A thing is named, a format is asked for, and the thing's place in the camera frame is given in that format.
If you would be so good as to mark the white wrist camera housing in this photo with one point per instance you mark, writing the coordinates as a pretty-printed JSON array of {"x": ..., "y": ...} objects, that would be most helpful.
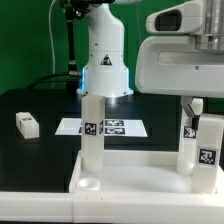
[{"x": 185, "y": 18}]

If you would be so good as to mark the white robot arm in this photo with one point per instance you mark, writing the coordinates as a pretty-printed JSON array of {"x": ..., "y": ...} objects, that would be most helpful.
[{"x": 105, "y": 73}]

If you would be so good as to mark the white desk top tray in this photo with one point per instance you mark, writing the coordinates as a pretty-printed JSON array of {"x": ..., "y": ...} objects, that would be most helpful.
[{"x": 138, "y": 174}]

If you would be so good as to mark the fiducial marker sheet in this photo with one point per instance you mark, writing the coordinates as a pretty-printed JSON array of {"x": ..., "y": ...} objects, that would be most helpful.
[{"x": 113, "y": 127}]

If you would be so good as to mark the black camera stand pole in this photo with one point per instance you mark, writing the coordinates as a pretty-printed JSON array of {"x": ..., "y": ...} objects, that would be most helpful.
[{"x": 73, "y": 9}]

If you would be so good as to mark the white front fence bar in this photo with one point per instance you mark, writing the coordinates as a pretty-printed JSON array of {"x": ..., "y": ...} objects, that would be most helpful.
[{"x": 107, "y": 207}]

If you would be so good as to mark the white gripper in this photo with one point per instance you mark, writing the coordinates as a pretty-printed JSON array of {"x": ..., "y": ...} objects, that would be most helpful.
[{"x": 171, "y": 65}]

